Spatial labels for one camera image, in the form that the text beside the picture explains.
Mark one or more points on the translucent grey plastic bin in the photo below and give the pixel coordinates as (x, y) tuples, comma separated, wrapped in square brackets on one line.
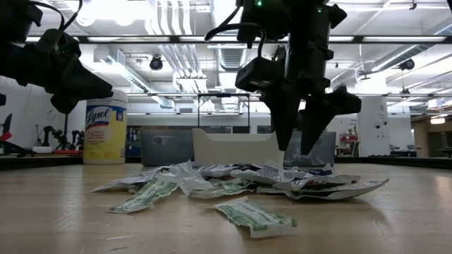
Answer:
[(326, 155), (166, 148)]

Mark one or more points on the white plastic bin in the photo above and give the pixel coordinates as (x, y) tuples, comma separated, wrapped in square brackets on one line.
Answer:
[(233, 148)]

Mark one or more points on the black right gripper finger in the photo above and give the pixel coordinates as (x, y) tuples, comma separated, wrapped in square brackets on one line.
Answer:
[(284, 116), (325, 106)]

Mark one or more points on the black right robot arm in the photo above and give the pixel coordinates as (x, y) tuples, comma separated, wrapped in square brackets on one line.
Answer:
[(261, 14)]

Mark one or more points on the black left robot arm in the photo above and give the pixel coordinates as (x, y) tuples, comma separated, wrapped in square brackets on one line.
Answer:
[(16, 14)]

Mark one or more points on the red shelf cart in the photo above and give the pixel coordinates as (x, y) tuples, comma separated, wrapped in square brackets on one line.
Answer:
[(349, 143)]

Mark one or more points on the green print bandage wrapper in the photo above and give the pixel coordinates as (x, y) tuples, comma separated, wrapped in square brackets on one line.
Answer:
[(226, 188), (144, 197), (256, 218)]

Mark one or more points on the blue shelf unit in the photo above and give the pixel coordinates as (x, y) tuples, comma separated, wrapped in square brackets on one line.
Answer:
[(132, 141)]

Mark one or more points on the white alcohol pad packet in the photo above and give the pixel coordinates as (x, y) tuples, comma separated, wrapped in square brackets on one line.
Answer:
[(314, 171), (318, 181), (339, 190), (273, 190), (263, 174), (190, 180), (127, 182), (219, 171)]

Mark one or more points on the silver ventilation duct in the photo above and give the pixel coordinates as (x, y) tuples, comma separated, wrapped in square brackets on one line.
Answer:
[(226, 53)]

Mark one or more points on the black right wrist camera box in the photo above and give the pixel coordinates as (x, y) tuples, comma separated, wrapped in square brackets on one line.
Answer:
[(259, 75)]

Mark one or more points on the black metal stand frame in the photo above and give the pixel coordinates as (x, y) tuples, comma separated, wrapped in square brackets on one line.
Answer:
[(223, 95)]

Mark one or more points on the black background robot arm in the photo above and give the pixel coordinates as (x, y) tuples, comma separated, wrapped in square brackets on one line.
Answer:
[(58, 137)]

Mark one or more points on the white pillar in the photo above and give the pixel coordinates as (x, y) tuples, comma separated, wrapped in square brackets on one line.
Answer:
[(372, 127)]

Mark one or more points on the glowing wall lamp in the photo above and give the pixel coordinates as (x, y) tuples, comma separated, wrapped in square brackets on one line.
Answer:
[(438, 121)]

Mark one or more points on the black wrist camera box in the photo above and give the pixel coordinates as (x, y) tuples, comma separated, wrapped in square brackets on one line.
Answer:
[(58, 44), (259, 75)]

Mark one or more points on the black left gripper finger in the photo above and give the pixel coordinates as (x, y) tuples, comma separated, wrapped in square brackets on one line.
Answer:
[(84, 82), (65, 102)]

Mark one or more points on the red tray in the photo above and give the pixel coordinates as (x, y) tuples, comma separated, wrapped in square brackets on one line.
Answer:
[(69, 151)]

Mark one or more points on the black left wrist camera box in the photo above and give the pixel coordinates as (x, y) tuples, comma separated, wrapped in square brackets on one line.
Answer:
[(58, 44)]

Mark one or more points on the yellow Lysol wipes canister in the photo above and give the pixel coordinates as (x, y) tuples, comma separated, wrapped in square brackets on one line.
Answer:
[(105, 130)]

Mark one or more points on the black metal table frame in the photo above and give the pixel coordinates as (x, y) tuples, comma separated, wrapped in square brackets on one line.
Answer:
[(35, 162)]

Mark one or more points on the black ceiling-mounted device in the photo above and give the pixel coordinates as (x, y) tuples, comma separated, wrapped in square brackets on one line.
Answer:
[(156, 63), (407, 64)]

